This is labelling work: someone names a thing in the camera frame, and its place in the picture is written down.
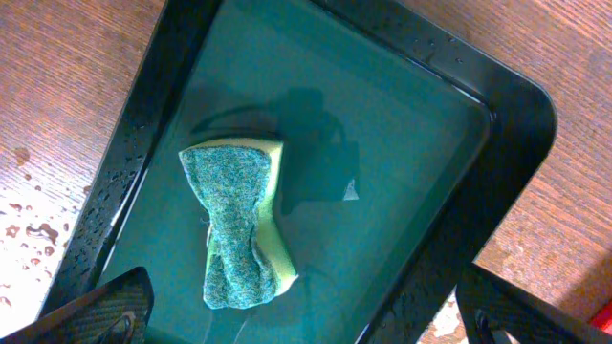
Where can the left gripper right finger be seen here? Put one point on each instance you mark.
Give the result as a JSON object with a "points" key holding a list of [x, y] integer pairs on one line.
{"points": [[495, 311]]}

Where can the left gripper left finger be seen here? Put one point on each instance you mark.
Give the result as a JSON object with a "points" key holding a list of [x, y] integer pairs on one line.
{"points": [[117, 312]]}

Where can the red plastic tray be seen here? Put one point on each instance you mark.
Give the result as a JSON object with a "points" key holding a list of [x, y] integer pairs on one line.
{"points": [[603, 319]]}

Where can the green dish sponge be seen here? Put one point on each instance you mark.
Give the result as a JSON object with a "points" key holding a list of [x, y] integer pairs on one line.
{"points": [[235, 181]]}

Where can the black rectangular tray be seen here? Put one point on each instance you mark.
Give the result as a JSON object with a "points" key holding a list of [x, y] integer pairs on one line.
{"points": [[404, 149]]}

